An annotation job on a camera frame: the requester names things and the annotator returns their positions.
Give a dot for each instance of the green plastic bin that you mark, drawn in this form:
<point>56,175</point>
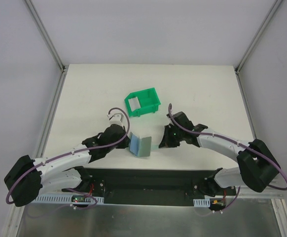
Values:
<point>142,102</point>

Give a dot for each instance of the aluminium front rail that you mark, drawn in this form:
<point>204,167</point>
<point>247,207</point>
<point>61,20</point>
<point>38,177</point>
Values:
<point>268,193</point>

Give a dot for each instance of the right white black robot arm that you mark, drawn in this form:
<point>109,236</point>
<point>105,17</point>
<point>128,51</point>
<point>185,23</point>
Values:
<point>256,166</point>

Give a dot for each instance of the sage green card holder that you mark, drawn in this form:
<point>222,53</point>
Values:
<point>140,147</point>

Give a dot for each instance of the aluminium frame post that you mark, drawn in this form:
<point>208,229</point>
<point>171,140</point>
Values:
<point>259,33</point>
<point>44,34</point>

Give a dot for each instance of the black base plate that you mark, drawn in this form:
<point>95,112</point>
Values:
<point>150,187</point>

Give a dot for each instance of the left white cable duct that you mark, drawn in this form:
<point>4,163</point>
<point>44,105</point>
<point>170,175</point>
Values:
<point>68,199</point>

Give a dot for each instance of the left aluminium frame post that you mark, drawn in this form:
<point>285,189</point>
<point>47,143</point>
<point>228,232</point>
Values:
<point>44,34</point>

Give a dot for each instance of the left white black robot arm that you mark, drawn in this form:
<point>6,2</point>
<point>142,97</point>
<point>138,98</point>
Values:
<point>29,178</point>

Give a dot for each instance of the white cable duct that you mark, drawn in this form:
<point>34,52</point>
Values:
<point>68,199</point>
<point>202,202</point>

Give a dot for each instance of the right aluminium frame post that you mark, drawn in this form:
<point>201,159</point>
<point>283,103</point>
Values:
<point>259,33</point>

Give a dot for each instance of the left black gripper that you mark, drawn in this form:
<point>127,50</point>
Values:
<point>125,142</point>

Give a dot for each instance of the right white cable duct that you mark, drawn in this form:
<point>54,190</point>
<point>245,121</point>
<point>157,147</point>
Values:
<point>202,202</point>

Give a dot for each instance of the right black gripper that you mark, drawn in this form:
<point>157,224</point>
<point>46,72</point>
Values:
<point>165,139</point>

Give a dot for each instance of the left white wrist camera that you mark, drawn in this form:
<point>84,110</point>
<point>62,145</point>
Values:
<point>116,119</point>

